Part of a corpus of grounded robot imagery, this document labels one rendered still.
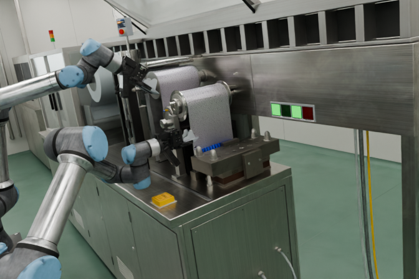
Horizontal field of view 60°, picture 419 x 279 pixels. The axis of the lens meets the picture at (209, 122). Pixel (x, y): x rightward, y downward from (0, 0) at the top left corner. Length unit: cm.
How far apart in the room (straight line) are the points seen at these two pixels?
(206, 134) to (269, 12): 62
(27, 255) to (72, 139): 36
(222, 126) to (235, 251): 58
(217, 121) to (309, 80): 50
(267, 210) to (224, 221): 25
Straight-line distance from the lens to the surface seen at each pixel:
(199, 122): 169
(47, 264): 110
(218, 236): 157
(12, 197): 179
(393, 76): 132
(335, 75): 144
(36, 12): 715
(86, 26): 733
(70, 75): 138
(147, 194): 167
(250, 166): 164
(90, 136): 121
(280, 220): 180
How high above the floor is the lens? 153
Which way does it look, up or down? 13 degrees down
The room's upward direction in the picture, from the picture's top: 8 degrees counter-clockwise
